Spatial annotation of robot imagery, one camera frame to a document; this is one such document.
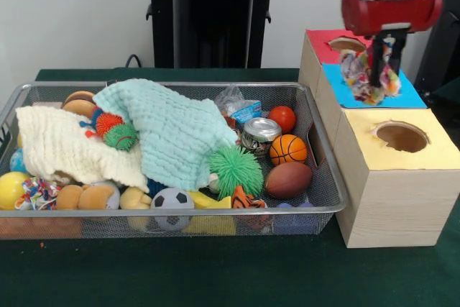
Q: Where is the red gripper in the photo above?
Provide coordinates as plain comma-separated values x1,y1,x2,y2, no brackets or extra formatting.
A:
341,0,443,87

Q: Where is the colourful dotted cloth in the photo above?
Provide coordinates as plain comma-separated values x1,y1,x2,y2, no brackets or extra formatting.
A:
339,35,403,106

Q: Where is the mint green muslin cloth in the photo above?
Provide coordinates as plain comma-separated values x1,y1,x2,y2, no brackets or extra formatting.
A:
92,78,240,192

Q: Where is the wooden box with three holes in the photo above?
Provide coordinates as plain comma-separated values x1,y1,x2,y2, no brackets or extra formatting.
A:
298,28,460,249

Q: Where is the black upright panel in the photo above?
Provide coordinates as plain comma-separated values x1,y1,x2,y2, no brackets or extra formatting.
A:
413,0,460,87

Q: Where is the dark green tablecloth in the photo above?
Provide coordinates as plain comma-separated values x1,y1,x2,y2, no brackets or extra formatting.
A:
0,68,460,307
429,77,460,106

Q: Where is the red rubber ball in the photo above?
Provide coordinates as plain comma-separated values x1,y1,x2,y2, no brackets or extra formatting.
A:
267,105,298,134

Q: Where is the small orange basketball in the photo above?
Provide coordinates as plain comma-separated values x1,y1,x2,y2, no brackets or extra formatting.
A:
269,134,309,168

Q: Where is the silver tin can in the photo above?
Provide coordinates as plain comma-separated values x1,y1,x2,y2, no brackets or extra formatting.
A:
241,116,283,159

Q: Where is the small brown football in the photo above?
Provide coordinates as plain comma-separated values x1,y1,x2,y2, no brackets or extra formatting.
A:
264,161,313,200

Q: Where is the green spiky rubber ball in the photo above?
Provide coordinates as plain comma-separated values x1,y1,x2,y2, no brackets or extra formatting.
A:
207,147,265,202

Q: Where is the black and white soccer ball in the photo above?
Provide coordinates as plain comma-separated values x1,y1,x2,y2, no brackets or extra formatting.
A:
149,186,196,232

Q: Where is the multicolour spiky caterpillar toy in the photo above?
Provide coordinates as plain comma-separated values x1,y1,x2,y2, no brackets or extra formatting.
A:
78,105,139,152

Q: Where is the cream muslin cloth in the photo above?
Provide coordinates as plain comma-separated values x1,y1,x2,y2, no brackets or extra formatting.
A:
14,105,150,193

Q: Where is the yellow plastic ball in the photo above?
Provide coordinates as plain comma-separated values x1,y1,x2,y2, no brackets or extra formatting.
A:
0,171,32,211

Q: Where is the silver wire mesh bin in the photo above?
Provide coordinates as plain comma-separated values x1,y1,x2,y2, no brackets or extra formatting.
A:
0,81,349,240

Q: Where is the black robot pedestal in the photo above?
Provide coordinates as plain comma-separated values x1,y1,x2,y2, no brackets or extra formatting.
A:
138,0,290,69

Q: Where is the black cable loop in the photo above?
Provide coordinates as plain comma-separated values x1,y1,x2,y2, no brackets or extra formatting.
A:
124,53,145,68

